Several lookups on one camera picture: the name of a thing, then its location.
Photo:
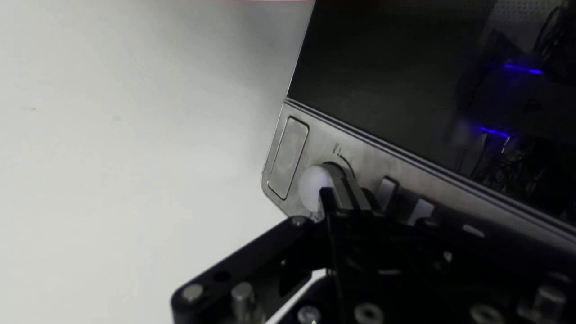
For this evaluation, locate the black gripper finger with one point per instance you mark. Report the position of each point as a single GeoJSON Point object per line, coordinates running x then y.
{"type": "Point", "coordinates": [342, 194]}

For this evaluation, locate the silver microwave oven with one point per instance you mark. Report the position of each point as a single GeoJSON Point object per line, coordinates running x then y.
{"type": "Point", "coordinates": [468, 104]}

